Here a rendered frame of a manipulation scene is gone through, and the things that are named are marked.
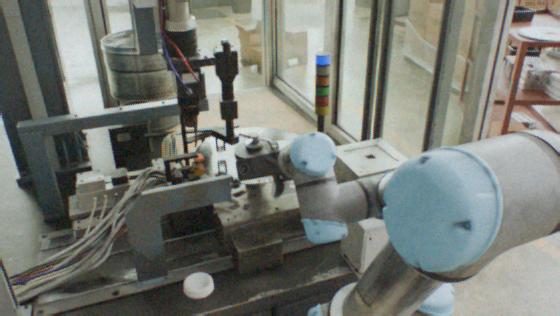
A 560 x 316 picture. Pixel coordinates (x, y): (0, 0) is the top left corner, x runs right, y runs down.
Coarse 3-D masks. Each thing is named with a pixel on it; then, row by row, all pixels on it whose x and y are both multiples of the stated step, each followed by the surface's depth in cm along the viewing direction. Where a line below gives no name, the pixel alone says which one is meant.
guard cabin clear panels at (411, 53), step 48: (192, 0) 212; (240, 0) 220; (288, 0) 208; (384, 0) 142; (432, 0) 122; (480, 0) 107; (240, 48) 230; (288, 48) 218; (432, 48) 126; (96, 96) 215; (384, 96) 151
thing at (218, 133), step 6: (228, 126) 122; (234, 126) 123; (216, 132) 127; (222, 132) 126; (228, 132) 123; (216, 138) 128; (222, 138) 126; (228, 138) 124; (234, 138) 123; (216, 144) 128; (228, 144) 124; (234, 144) 124; (216, 150) 129
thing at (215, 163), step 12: (264, 132) 144; (276, 132) 144; (288, 132) 144; (204, 144) 137; (204, 156) 131; (216, 156) 131; (228, 156) 131; (204, 168) 125; (216, 168) 125; (228, 168) 125; (252, 180) 120; (264, 180) 120
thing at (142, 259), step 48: (192, 48) 111; (192, 96) 116; (144, 192) 106; (192, 192) 110; (48, 240) 130; (144, 240) 111; (192, 240) 131; (240, 240) 120; (288, 240) 129; (336, 240) 130; (96, 288) 114; (144, 288) 115
